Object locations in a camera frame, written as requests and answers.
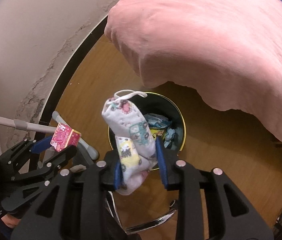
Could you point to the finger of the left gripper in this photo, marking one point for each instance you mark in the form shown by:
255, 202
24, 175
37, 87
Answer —
46, 162
25, 148

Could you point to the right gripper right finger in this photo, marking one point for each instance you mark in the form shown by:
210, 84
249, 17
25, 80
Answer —
230, 214

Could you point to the pink bed cover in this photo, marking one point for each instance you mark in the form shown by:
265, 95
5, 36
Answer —
230, 51

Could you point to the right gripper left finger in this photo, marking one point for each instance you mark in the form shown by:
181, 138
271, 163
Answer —
72, 206

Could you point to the black gold trash bin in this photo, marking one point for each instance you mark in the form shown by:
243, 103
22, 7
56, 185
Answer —
164, 119

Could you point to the pink small box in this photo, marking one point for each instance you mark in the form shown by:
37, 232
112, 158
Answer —
64, 136

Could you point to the person left hand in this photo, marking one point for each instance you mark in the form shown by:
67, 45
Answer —
10, 221

